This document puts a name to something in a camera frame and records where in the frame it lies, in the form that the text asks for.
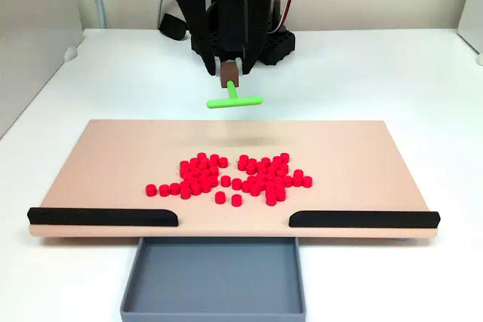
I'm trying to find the black edge rail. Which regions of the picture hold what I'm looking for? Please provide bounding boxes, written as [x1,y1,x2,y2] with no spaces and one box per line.
[26,207,179,228]
[288,209,441,229]

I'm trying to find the green T pusher brown block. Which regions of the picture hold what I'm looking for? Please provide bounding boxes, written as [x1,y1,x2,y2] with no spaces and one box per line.
[206,60,264,110]

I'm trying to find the beige flat board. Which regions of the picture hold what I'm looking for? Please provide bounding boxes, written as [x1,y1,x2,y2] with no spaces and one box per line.
[28,118,441,241]

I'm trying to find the black clamp knob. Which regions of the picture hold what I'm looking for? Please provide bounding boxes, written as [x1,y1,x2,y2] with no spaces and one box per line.
[158,14,189,41]

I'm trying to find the grey square tray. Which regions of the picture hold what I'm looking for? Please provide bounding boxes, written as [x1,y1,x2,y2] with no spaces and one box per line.
[119,236,307,322]

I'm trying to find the grey thin cable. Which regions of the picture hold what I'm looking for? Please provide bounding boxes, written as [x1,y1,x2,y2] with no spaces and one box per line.
[156,0,170,31]

